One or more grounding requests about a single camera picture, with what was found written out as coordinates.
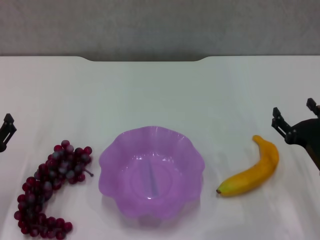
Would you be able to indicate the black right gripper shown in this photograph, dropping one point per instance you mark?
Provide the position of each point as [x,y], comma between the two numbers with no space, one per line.
[310,132]

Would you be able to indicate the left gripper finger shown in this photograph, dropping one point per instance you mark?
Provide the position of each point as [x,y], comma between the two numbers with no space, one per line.
[7,132]

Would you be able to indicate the red grape bunch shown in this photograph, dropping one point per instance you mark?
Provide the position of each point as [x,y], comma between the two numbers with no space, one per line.
[45,185]

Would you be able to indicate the yellow banana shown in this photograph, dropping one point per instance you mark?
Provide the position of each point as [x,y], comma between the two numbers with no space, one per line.
[260,172]

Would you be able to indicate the purple wavy plastic bowl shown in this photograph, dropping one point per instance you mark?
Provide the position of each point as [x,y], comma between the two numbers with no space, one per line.
[150,175]

